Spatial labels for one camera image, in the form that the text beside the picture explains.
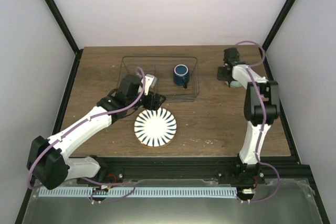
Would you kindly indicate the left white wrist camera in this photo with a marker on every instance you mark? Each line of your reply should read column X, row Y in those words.
column 149, row 82

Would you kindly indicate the dark blue mug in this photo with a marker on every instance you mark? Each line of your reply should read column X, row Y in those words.
column 181, row 75

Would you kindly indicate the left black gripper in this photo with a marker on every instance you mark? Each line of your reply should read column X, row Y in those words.
column 153, row 104

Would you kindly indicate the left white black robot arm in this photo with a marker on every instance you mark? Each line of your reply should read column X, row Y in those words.
column 50, row 159

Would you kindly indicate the left black frame post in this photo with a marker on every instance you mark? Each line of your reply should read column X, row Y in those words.
column 62, row 25

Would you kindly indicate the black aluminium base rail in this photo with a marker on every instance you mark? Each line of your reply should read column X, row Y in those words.
column 224, row 170

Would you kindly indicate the light blue slotted cable duct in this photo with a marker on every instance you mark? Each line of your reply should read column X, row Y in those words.
column 141, row 192

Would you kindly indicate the blue striped white plate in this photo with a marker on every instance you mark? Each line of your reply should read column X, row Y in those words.
column 155, row 126

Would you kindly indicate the black wire dish rack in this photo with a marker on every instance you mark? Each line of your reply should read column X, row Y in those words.
column 164, row 67

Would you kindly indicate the right black frame post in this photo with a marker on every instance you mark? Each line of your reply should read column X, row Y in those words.
column 278, row 23

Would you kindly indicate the black frame post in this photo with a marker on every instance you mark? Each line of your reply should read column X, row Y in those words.
column 62, row 25
column 278, row 23

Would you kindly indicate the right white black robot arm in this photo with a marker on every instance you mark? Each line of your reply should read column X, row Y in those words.
column 261, row 106

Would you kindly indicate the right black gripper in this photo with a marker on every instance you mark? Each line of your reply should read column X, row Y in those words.
column 220, row 76

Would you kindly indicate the mint green bowl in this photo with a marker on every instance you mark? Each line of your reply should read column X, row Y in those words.
column 234, row 84

